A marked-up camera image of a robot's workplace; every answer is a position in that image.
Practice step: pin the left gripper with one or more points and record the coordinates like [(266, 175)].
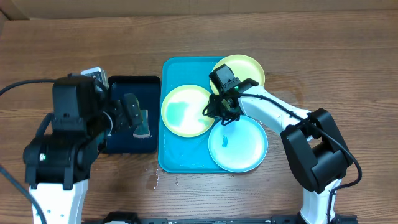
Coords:
[(116, 106)]

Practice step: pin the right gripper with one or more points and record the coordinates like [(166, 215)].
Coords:
[(216, 111)]

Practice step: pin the green and tan sponge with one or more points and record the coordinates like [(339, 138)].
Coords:
[(142, 130)]

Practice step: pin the yellow-green plate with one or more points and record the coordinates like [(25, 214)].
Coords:
[(182, 108), (244, 67)]

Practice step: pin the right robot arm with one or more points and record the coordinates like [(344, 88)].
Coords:
[(316, 151)]

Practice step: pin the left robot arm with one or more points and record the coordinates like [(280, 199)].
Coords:
[(58, 160)]

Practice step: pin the black plastic tray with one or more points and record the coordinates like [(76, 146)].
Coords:
[(147, 90)]

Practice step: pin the teal plastic serving tray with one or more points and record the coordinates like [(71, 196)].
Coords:
[(178, 154)]

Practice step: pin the light blue plate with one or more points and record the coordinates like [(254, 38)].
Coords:
[(239, 146)]

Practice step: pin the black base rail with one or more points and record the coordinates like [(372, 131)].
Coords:
[(126, 217)]

